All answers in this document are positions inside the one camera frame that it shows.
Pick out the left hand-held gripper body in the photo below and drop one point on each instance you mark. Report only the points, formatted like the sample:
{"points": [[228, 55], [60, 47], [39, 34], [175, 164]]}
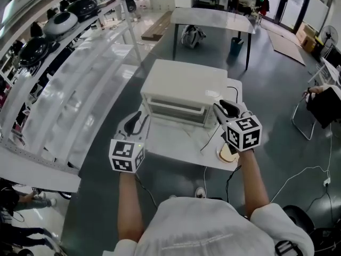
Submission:
{"points": [[125, 153]]}

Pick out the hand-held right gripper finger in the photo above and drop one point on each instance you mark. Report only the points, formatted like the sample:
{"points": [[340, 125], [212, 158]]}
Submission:
{"points": [[231, 107], [219, 113]]}

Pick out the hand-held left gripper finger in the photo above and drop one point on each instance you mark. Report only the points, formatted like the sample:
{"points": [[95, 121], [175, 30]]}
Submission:
{"points": [[132, 124], [144, 128]]}

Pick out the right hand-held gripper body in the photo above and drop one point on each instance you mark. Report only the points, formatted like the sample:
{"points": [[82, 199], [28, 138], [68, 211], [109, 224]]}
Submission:
{"points": [[243, 133]]}

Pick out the white toaster oven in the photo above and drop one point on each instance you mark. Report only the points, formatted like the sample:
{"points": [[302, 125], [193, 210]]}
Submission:
{"points": [[183, 81]]}

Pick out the person's left forearm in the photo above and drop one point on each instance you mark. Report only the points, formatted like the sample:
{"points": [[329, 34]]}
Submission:
{"points": [[130, 207]]}

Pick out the person's right forearm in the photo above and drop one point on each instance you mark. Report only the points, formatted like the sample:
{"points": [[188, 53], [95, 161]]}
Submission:
{"points": [[253, 183]]}

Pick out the plate with bread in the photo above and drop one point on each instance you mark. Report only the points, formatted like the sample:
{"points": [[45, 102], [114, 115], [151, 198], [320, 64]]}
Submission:
{"points": [[226, 155]]}

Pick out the small white marble table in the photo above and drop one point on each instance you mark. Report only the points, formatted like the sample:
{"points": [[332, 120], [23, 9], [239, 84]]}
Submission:
{"points": [[175, 145]]}

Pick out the dark blue bin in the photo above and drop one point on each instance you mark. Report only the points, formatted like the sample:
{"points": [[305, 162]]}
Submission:
{"points": [[236, 47]]}

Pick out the person's white shoe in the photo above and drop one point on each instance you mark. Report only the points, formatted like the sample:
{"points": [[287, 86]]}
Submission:
{"points": [[199, 192]]}

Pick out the white metal shelf rack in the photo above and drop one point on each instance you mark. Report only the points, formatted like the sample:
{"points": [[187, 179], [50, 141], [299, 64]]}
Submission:
{"points": [[66, 89]]}

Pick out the white and black backpack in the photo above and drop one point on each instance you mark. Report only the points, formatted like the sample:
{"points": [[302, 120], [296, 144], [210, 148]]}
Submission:
{"points": [[192, 36]]}

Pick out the flat cardboard sheets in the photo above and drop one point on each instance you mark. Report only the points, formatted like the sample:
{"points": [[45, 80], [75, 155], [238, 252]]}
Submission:
{"points": [[286, 45]]}

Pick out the large white table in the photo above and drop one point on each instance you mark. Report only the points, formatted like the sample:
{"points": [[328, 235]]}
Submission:
{"points": [[213, 19]]}

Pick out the white power adapter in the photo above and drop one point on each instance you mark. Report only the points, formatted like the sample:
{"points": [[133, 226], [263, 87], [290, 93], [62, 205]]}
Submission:
{"points": [[326, 182]]}

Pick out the person's white shirt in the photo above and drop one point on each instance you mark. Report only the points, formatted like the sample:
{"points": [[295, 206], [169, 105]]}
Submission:
{"points": [[213, 228]]}

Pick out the wooden bench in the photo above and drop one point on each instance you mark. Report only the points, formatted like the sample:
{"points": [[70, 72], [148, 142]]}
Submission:
{"points": [[157, 27]]}

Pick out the cardboard boxes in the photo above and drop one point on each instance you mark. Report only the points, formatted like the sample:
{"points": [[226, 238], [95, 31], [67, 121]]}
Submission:
{"points": [[306, 37]]}

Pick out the black round stool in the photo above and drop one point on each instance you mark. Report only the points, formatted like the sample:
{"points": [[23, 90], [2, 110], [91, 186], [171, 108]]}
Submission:
{"points": [[299, 219]]}

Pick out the black standing fan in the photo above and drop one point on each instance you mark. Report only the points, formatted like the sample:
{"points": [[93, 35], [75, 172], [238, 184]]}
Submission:
{"points": [[327, 36]]}

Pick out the black round domed appliance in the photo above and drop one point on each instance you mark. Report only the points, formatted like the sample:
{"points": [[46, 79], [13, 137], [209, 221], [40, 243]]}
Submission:
{"points": [[33, 51]]}

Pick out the grey white domed appliance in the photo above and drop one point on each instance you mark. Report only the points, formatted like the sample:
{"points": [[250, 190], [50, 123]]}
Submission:
{"points": [[60, 23]]}

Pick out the glossy black domed appliance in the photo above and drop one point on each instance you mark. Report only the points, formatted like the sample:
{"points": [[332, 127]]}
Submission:
{"points": [[81, 8]]}

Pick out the metal frame chair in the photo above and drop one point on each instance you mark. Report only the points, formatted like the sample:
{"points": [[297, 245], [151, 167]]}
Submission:
{"points": [[302, 121]]}

